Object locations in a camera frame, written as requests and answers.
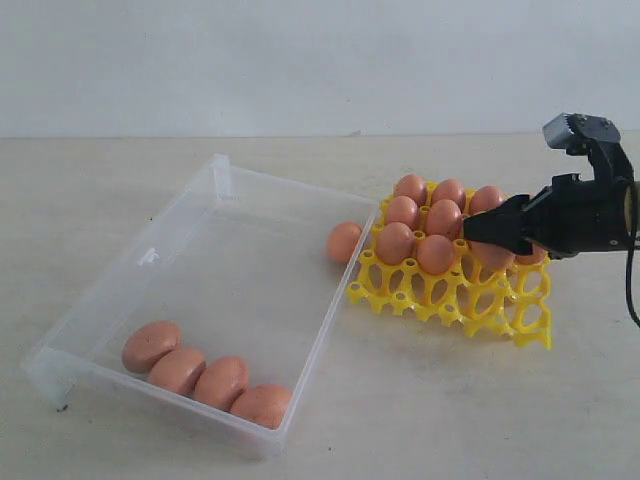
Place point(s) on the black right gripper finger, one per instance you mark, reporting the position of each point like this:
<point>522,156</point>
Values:
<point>503,226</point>

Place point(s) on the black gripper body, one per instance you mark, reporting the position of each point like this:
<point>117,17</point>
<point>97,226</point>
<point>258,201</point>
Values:
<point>571,216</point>

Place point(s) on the brown egg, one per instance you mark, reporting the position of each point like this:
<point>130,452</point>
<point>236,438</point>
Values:
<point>435,254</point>
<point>222,382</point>
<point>403,209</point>
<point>537,256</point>
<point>395,243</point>
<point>342,240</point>
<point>450,189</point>
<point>178,371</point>
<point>412,186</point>
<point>264,405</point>
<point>492,257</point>
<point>444,218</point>
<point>146,346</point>
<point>485,199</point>

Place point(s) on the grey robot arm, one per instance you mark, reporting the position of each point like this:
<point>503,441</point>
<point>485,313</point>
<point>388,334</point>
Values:
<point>632,207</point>

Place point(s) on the yellow plastic egg tray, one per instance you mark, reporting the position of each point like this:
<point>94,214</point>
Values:
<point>509,302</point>

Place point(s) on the clear plastic container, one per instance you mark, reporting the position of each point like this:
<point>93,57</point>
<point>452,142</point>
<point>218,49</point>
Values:
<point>238,261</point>

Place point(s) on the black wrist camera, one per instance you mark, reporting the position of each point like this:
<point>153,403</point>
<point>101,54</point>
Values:
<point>594,137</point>

